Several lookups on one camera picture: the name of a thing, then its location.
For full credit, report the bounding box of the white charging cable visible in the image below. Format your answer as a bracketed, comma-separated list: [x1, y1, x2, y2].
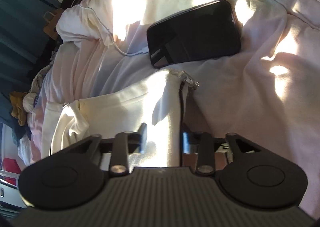
[72, 3, 151, 57]

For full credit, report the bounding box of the cream zip-up jacket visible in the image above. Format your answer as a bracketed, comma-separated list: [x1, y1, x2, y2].
[41, 69, 199, 170]

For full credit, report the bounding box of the pink and blue duvet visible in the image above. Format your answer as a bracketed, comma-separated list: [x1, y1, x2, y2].
[28, 0, 319, 217]

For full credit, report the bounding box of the red bag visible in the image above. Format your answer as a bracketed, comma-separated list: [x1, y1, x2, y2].
[2, 158, 21, 185]

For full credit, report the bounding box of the mustard yellow garment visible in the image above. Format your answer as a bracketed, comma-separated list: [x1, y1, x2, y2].
[9, 92, 27, 126]

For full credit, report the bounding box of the right teal curtain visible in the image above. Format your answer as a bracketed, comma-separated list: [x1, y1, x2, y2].
[1, 0, 60, 127]

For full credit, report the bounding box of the brown paper bag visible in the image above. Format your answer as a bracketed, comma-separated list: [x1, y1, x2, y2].
[43, 8, 64, 40]

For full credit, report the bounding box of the black smartphone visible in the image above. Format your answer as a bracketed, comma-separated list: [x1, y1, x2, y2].
[146, 0, 241, 68]

